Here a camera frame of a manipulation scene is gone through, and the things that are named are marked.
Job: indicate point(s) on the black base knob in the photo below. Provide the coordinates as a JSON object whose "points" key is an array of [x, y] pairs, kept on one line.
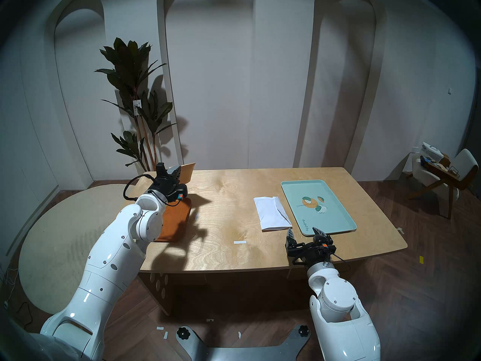
{"points": [[303, 330], [183, 332]]}

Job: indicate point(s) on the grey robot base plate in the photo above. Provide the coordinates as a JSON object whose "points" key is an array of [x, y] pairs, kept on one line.
{"points": [[225, 354]]}

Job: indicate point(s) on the orange wooden tray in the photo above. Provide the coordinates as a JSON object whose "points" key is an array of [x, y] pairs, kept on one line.
{"points": [[174, 221]]}

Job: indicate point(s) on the white plant tag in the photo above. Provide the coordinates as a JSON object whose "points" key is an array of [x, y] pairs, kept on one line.
{"points": [[137, 107]]}

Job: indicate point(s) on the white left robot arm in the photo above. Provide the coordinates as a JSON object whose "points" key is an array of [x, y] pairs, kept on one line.
{"points": [[112, 258]]}

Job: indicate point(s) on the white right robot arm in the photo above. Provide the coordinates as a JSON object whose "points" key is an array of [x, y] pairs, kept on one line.
{"points": [[338, 300]]}

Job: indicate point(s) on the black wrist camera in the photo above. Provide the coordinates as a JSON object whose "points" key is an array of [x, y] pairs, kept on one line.
{"points": [[326, 247], [178, 194]]}

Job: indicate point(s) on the round beige rug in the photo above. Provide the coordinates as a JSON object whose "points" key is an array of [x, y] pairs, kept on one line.
{"points": [[56, 243]]}

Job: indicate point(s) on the tall green potted plant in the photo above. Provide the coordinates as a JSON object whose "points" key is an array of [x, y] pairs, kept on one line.
{"points": [[129, 67]]}

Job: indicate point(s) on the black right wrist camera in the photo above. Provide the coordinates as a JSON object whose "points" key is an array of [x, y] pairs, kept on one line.
{"points": [[326, 247]]}

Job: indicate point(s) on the white paper envelope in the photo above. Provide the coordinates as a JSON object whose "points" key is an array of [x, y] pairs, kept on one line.
{"points": [[272, 213]]}

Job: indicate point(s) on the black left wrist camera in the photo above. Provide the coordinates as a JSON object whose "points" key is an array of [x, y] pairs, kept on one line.
{"points": [[178, 194]]}

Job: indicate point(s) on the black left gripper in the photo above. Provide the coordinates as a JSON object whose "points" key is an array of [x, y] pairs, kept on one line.
{"points": [[161, 185]]}

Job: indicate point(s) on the light wooden table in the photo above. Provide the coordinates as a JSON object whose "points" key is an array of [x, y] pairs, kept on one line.
{"points": [[233, 198]]}

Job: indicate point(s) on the dark blue flat item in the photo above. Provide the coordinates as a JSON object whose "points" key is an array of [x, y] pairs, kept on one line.
{"points": [[426, 160]]}

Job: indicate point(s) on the teal printed tray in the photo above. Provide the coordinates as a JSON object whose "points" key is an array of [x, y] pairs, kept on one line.
{"points": [[315, 198]]}

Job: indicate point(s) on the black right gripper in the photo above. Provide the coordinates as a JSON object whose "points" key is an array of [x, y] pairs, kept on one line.
{"points": [[306, 255]]}

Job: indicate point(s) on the white storage box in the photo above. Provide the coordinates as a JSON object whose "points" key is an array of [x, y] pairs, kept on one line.
{"points": [[432, 150]]}

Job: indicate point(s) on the brown paper envelope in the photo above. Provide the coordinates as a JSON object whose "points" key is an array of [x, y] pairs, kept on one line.
{"points": [[189, 172]]}

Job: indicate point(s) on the cream wooden armchair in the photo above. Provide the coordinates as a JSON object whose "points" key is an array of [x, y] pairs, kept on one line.
{"points": [[464, 163]]}

